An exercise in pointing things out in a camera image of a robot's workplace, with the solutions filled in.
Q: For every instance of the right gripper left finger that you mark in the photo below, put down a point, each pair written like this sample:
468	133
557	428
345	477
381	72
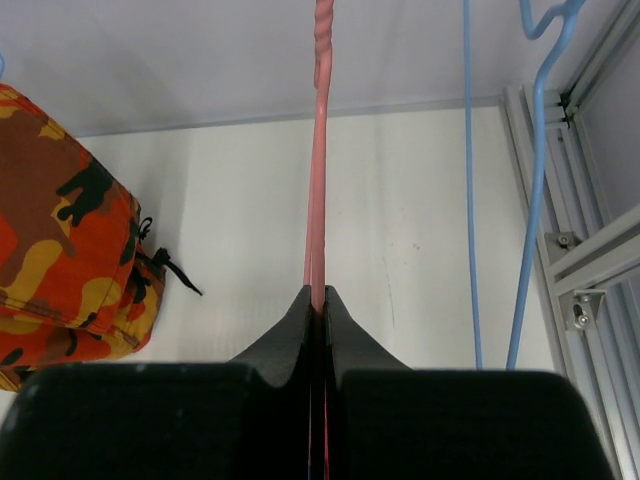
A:
247	418

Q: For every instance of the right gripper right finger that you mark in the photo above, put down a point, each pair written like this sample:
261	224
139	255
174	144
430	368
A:
389	421

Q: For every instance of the orange brown camouflage trousers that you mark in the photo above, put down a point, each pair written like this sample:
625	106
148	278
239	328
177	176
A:
77	284

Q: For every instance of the right aluminium frame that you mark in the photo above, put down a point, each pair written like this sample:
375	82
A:
575	131

